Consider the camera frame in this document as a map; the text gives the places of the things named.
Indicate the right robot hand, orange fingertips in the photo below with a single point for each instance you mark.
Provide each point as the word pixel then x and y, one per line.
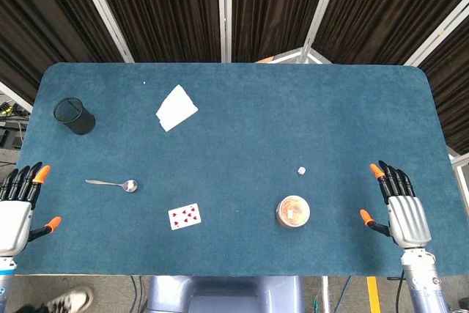
pixel 408 221

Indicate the left robot hand, orange fingertips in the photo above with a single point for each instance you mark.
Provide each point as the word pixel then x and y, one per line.
pixel 14 217

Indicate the small white die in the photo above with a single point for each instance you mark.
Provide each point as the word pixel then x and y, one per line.
pixel 301 170

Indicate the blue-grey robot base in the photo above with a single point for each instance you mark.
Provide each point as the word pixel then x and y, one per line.
pixel 227 296

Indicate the left robot arm, silver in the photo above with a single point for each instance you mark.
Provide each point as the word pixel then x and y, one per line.
pixel 5 280

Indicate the right robot arm, silver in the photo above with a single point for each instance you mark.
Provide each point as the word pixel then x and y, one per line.
pixel 425 283

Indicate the yellow floor tape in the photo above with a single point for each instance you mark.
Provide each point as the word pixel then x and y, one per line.
pixel 373 294

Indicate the black and white shoe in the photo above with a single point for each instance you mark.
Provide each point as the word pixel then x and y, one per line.
pixel 71 300

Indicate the black mesh pen cup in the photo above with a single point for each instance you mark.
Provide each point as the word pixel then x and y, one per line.
pixel 78 122

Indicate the clear jar of rubber bands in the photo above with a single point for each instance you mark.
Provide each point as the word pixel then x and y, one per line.
pixel 292 211

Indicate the metal spoon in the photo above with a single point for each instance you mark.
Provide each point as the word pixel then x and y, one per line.
pixel 129 185

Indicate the dark curtain screen panel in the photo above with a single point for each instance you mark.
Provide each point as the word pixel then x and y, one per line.
pixel 44 16
pixel 165 9
pixel 271 5
pixel 454 89
pixel 384 9

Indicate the seven of hearts playing card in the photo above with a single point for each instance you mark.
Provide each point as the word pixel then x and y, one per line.
pixel 184 216

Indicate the blue felt table cover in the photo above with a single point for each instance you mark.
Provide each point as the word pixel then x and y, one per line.
pixel 238 137

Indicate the white folded paper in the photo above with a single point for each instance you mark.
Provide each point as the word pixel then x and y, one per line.
pixel 176 109

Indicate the white metal frame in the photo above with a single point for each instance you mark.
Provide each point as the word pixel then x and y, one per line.
pixel 461 181

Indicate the white screen foot frame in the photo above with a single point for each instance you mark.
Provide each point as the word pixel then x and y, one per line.
pixel 293 57

